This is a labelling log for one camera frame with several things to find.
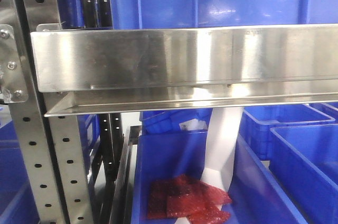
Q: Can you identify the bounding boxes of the blue bin rear right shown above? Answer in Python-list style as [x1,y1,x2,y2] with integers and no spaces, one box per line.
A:
[239,104,335,161]

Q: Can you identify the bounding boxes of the stainless steel shelf rail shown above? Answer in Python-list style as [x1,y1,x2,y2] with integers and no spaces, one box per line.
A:
[31,24,337,117]

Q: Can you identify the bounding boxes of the blue bin with red bags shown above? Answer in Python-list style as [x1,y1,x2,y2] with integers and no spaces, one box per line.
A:
[130,131,306,223]

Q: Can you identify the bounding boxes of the blue bin at right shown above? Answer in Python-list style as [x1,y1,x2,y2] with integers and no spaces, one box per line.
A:
[269,124,337,223]

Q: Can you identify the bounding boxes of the white paper strip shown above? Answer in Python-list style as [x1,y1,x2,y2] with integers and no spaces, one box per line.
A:
[201,107,243,191]

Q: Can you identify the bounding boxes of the red bubble wrap bags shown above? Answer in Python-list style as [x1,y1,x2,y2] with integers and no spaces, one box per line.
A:
[147,174,232,223]

